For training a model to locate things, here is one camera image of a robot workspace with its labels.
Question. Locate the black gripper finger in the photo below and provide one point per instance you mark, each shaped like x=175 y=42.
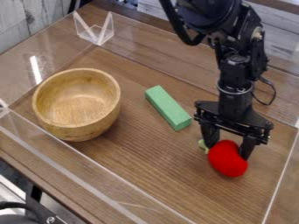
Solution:
x=209 y=133
x=247 y=146

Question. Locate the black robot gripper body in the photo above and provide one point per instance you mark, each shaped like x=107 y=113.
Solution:
x=233 y=115

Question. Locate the red plush strawberry toy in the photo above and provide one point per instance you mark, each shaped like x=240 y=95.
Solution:
x=224 y=159

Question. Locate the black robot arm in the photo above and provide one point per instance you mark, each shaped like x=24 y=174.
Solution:
x=229 y=26

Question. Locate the green rectangular block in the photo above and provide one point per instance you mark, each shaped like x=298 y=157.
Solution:
x=167 y=106

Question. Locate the wooden bowl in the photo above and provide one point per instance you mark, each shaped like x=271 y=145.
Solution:
x=76 y=103

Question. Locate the black table leg clamp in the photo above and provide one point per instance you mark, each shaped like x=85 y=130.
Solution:
x=44 y=215

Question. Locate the clear acrylic tray wall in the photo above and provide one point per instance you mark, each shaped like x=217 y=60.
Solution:
x=143 y=174

